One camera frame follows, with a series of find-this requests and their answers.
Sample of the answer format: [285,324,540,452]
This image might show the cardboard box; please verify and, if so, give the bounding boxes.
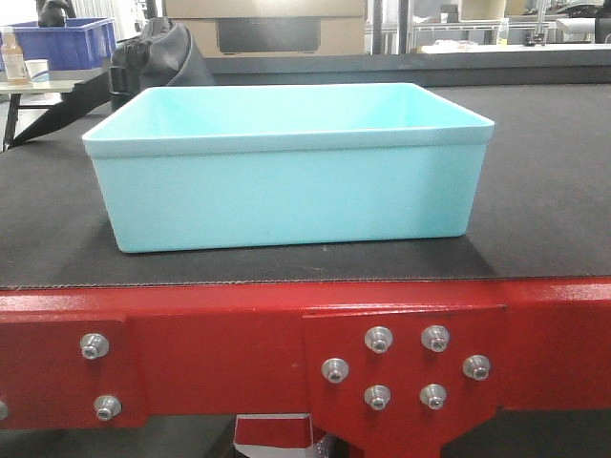
[163,1,366,57]

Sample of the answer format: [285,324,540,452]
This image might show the white paper cup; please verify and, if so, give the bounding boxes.
[25,59,50,83]

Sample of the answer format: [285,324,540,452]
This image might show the light cyan plastic bin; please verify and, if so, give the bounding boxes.
[82,83,495,253]

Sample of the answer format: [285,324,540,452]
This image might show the blue crate on table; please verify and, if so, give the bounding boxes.
[11,18,116,71]

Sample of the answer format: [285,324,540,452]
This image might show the plastic drink bottle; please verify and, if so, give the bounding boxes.
[1,26,30,86]

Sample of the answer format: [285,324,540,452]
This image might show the red conveyor frame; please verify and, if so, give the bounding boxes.
[1,278,610,457]

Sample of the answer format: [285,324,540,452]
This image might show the black backpack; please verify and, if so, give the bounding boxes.
[109,17,216,111]

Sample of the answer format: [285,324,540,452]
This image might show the black conveyor belt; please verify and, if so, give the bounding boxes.
[0,47,611,290]

